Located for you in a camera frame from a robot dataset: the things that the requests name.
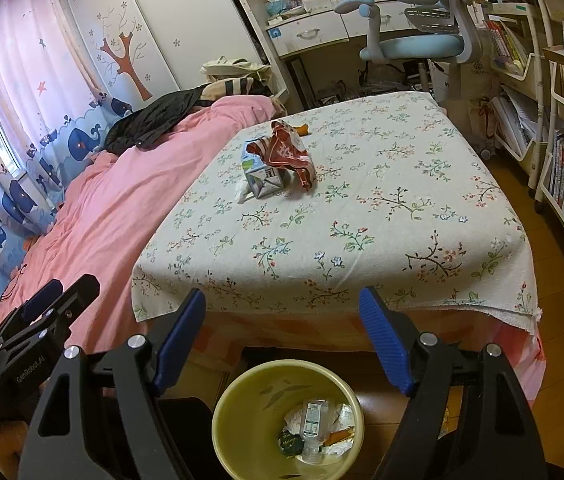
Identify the whale print blue curtain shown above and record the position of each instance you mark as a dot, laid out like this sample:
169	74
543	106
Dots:
53	117

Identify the light blue office chair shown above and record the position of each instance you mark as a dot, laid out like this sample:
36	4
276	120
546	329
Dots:
447	34

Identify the floral white bed cloth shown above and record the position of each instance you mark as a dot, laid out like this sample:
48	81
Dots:
400	202

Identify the orange fruit peel strip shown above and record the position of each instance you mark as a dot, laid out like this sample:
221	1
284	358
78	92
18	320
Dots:
339	436

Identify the pink duvet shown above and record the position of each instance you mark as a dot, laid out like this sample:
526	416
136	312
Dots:
114	207

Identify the white desk with drawers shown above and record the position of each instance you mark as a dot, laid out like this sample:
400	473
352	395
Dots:
314	49

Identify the white tissue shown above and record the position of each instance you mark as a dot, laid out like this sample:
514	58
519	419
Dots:
341	416

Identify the crushed white milk carton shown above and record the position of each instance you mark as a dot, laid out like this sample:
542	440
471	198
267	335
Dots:
260	179

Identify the white bookshelf with books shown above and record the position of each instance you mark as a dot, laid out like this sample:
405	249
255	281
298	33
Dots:
529	64

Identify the clear plastic water bottle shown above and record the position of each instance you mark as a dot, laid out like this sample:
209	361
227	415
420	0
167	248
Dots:
314	428

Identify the yellow-green trash bin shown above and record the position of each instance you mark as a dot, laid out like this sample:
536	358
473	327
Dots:
250	414

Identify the green crumpled wrapper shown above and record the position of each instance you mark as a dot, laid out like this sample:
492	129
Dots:
291	445

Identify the white wardrobe with tree decal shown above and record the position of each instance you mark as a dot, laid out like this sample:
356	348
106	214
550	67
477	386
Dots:
143	49

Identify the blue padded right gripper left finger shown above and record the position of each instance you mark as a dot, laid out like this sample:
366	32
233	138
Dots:
172	337

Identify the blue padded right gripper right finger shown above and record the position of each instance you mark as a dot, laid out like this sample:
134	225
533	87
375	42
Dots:
392	335

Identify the small orange peel piece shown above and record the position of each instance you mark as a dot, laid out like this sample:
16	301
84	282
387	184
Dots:
303	130

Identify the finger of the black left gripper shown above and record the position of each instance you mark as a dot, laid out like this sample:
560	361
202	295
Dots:
48	314

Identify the black jacket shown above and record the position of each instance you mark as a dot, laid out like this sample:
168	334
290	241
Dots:
143	128

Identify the beige striped bag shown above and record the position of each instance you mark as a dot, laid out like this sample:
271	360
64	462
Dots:
235	77

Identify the red snack bag wrapper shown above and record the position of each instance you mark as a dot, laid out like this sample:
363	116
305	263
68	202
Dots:
284	149

